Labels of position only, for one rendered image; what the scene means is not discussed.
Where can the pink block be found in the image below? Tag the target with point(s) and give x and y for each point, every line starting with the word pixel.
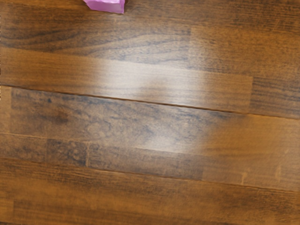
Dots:
pixel 107 5

